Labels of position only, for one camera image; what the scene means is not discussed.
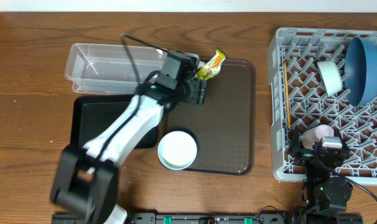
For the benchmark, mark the light blue rice bowl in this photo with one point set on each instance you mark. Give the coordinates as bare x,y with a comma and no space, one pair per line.
177,150

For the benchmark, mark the clear plastic bin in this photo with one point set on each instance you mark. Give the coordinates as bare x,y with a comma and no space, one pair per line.
102,69

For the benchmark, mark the small mint green bowl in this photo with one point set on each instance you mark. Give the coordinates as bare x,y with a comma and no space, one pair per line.
331,78

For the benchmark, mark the wooden chopstick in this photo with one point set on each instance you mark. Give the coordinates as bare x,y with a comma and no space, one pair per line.
287,97

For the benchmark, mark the yellow snack wrapper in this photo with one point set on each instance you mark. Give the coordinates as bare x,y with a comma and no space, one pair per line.
212,67

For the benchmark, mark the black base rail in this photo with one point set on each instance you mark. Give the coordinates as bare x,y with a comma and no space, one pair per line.
152,218

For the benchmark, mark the grey dishwasher rack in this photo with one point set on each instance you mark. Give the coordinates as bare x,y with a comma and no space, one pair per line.
301,49

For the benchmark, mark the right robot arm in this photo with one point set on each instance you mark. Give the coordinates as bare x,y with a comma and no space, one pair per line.
325,193

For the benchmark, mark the black plastic tray bin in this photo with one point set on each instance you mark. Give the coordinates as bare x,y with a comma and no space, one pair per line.
94,114

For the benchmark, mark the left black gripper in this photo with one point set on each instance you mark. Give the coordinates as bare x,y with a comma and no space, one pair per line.
198,90

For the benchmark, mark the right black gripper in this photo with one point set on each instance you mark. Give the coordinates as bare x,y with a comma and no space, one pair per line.
305,154

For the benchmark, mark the small pink cup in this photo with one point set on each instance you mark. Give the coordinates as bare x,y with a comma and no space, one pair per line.
316,134

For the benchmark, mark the large dark blue bowl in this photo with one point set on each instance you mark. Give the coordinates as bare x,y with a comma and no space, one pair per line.
361,68

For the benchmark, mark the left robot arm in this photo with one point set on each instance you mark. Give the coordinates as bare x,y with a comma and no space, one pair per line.
86,180

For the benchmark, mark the brown serving tray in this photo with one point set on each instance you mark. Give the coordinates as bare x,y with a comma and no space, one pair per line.
223,126

